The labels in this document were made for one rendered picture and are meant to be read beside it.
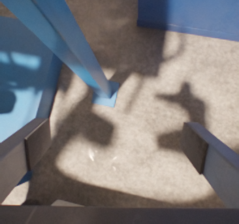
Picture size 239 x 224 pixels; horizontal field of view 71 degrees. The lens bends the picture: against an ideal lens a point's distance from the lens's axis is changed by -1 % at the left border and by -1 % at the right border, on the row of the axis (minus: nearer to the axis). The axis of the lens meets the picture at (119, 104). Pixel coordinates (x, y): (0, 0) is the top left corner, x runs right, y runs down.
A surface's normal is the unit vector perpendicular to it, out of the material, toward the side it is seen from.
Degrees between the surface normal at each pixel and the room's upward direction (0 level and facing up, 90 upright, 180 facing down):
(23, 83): 0
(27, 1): 90
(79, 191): 0
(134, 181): 0
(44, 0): 90
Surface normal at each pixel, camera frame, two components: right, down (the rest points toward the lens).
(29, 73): -0.09, -0.15
